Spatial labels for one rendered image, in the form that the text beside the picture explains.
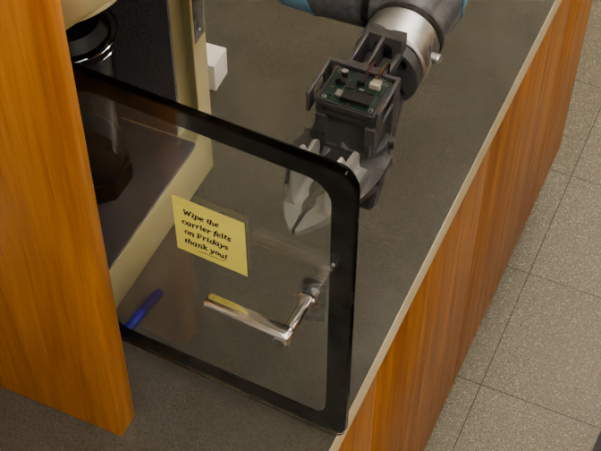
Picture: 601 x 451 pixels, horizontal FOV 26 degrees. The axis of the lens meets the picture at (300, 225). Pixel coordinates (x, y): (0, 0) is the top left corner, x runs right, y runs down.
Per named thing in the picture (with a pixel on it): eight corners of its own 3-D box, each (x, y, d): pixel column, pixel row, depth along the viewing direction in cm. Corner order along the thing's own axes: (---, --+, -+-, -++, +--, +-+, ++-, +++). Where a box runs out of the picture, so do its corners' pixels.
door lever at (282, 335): (230, 276, 123) (228, 259, 121) (319, 315, 120) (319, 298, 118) (200, 318, 120) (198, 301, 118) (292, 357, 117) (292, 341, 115)
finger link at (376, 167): (316, 186, 116) (354, 123, 121) (316, 199, 117) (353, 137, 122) (365, 202, 115) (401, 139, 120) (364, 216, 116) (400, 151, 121)
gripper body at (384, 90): (299, 96, 115) (352, 13, 122) (299, 162, 122) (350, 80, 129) (379, 121, 113) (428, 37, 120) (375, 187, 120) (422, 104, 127)
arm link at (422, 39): (367, 55, 131) (443, 79, 129) (349, 84, 129) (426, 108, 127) (369, -3, 126) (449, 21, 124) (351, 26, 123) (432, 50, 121)
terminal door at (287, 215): (100, 323, 144) (46, 52, 113) (347, 435, 134) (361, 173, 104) (96, 328, 143) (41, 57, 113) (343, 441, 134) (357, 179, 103)
